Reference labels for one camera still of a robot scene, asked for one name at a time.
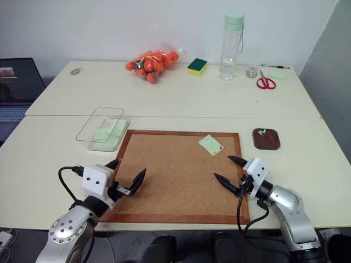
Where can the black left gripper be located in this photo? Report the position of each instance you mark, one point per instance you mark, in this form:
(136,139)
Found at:
(112,190)

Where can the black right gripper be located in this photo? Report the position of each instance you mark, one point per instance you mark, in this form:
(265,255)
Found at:
(246,186)

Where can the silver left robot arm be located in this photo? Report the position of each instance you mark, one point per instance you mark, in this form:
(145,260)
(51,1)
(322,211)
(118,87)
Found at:
(65,227)

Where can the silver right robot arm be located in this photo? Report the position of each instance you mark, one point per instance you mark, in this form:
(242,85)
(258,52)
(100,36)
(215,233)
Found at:
(288,204)

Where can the pale green paper note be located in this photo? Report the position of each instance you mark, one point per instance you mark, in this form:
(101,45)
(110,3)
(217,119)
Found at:
(209,143)

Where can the wood-framed cork board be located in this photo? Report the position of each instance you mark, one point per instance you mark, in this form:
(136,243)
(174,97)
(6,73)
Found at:
(175,175)

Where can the small glass jar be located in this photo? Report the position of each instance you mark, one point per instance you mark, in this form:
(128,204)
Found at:
(251,72)

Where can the light green paper pad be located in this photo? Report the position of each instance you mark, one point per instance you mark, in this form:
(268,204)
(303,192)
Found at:
(277,74)

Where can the brown wooden tray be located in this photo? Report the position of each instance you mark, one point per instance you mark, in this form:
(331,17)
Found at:
(268,141)

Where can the clear plastic box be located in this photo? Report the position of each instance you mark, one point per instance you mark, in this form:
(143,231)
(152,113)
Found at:
(90,128)

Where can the plastic bag of tangerines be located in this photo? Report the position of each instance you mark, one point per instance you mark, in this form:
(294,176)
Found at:
(150,65)

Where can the yellow and green sponge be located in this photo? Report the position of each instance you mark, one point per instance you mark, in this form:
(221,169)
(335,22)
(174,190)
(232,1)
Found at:
(197,65)

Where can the grey oval table grommet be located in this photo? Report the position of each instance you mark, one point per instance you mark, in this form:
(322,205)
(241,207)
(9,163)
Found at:
(75,71)

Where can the black pen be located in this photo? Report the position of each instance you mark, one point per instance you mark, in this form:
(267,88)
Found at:
(275,66)

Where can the clear bottle with green cap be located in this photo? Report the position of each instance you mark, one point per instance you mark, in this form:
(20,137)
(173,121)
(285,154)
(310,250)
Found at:
(229,54)

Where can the white power strip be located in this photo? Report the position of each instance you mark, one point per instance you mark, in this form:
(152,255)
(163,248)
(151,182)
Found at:
(5,237)

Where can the dark grey laptop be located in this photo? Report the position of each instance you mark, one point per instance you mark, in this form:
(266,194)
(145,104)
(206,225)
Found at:
(16,82)

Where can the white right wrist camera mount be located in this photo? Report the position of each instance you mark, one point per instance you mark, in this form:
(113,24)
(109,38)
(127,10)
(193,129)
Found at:
(257,171)

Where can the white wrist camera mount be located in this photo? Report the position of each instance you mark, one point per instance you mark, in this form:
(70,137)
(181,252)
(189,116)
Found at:
(94,180)
(257,171)

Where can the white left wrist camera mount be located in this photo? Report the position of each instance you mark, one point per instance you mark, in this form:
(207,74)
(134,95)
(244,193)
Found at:
(94,180)

